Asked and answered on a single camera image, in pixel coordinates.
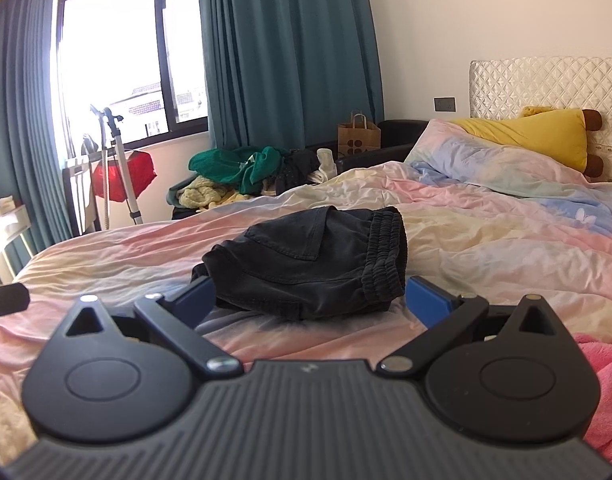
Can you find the yellow plush pillow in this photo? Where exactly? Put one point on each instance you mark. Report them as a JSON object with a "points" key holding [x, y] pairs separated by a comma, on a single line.
{"points": [[559, 133]]}

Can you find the brown paper bag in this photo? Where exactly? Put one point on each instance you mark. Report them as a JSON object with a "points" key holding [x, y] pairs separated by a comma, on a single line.
{"points": [[358, 135]]}

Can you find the cream knitted garment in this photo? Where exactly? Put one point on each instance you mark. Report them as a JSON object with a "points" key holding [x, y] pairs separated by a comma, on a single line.
{"points": [[204, 194]]}

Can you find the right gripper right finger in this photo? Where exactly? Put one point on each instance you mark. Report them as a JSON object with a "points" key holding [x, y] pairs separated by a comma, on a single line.
{"points": [[452, 321]]}

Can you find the pastel tie-dye bed sheet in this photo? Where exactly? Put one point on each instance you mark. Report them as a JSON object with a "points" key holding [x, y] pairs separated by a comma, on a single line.
{"points": [[461, 237]]}

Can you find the teal curtain left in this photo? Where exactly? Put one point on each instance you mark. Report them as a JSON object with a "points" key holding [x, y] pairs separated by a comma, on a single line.
{"points": [[30, 171]]}

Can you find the grey wall switch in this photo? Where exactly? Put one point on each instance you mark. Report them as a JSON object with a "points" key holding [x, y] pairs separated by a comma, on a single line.
{"points": [[445, 104]]}

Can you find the white desk with items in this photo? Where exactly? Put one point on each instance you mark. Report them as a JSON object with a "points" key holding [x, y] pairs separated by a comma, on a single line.
{"points": [[14, 225]]}

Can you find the black sofa chair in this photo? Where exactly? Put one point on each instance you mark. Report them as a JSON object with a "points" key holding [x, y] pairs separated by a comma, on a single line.
{"points": [[398, 137]]}

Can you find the green sweatshirt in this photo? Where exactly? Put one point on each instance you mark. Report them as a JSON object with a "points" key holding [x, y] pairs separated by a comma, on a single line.
{"points": [[244, 169]]}

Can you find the pastel pillow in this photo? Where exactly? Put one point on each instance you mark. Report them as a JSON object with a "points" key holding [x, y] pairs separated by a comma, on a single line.
{"points": [[446, 154]]}

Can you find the black clothing pile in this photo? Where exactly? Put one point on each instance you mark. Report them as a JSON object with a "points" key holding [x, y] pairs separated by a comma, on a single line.
{"points": [[295, 169]]}

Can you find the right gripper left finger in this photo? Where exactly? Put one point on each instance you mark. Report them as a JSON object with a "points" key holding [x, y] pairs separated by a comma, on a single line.
{"points": [[153, 339]]}

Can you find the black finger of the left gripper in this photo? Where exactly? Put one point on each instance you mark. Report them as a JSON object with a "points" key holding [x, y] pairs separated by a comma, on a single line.
{"points": [[14, 298]]}

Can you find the pink towel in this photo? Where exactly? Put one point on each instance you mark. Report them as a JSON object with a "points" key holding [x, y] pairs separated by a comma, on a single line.
{"points": [[599, 355]]}

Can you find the white quilted headboard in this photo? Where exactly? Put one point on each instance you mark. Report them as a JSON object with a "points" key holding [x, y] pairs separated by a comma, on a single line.
{"points": [[500, 89]]}

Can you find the black framed window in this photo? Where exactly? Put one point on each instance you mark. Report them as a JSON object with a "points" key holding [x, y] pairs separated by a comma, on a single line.
{"points": [[141, 59]]}

